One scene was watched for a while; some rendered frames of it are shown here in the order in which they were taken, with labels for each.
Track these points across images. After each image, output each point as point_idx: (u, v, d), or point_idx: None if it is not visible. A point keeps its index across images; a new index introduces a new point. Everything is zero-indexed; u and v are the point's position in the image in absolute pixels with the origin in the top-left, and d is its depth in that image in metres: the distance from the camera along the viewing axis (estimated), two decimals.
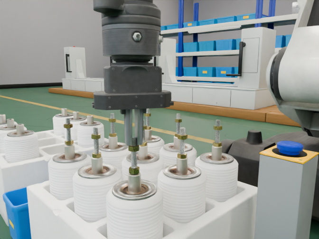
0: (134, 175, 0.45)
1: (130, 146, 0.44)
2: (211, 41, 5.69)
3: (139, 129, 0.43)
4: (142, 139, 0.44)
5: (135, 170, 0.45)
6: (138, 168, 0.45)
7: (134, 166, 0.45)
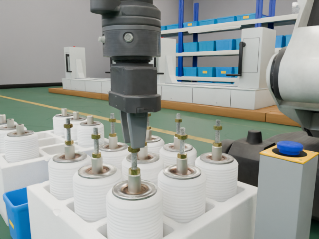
0: (134, 175, 0.45)
1: None
2: (211, 41, 5.69)
3: (129, 131, 0.42)
4: (132, 143, 0.42)
5: (137, 170, 0.45)
6: (139, 168, 0.46)
7: (136, 166, 0.45)
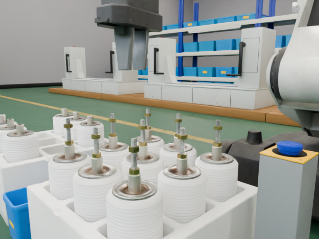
0: (134, 175, 0.45)
1: (131, 147, 0.44)
2: (211, 41, 5.69)
3: (145, 52, 0.43)
4: (146, 64, 0.44)
5: (135, 171, 0.45)
6: (139, 169, 0.45)
7: (134, 166, 0.45)
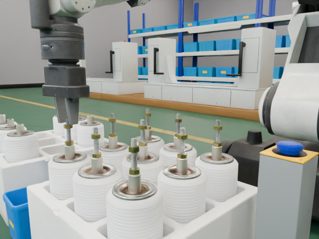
0: (134, 175, 0.45)
1: (131, 147, 0.44)
2: (211, 41, 5.69)
3: None
4: (65, 117, 0.64)
5: (135, 171, 0.45)
6: (139, 169, 0.45)
7: (134, 166, 0.45)
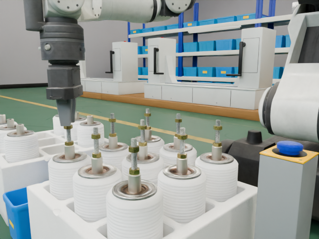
0: (134, 175, 0.45)
1: (131, 147, 0.44)
2: (211, 41, 5.69)
3: (59, 113, 0.60)
4: (60, 122, 0.59)
5: (135, 171, 0.45)
6: (139, 169, 0.45)
7: (134, 166, 0.45)
